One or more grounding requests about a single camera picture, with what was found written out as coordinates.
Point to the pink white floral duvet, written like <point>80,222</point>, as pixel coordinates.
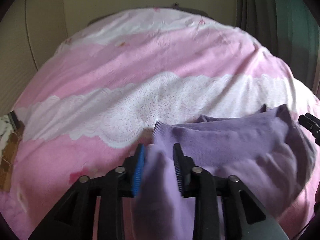
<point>107,86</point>

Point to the purple Paul Frank sweatshirt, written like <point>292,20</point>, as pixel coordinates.
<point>267,150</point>

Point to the green curtain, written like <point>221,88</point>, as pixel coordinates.
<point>288,30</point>

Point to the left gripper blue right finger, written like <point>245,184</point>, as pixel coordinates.
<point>182,169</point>

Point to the folded white clothes stack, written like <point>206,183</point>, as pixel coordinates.
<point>9,124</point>

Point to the dark grey headboard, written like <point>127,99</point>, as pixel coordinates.
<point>151,12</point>

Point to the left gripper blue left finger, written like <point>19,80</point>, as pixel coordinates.
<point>139,159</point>

